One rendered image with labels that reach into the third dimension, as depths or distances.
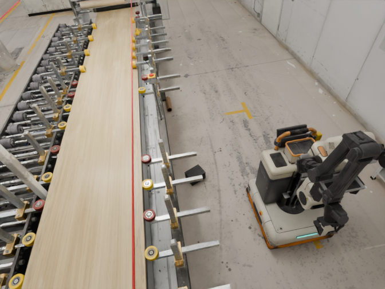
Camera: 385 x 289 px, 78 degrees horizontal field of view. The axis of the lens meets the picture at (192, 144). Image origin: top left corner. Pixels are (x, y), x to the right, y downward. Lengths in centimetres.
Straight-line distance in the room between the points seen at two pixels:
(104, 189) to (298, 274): 180
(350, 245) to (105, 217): 219
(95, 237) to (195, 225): 117
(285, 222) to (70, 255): 171
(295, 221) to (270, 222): 23
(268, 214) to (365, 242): 95
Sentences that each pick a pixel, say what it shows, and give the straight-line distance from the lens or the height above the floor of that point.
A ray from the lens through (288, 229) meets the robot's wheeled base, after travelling 235.
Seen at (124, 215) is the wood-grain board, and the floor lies 90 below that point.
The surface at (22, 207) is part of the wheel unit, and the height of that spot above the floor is 88.
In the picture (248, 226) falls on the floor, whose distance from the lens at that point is 260.
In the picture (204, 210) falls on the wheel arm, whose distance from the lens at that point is 173.
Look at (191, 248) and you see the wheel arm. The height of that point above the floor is 84.
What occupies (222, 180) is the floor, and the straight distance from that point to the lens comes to 284.
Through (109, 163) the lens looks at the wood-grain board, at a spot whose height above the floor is 90.
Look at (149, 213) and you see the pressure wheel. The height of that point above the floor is 91.
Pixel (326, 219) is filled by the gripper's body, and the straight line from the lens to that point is 153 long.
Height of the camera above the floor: 236
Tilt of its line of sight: 47 degrees down
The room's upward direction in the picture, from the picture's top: 6 degrees counter-clockwise
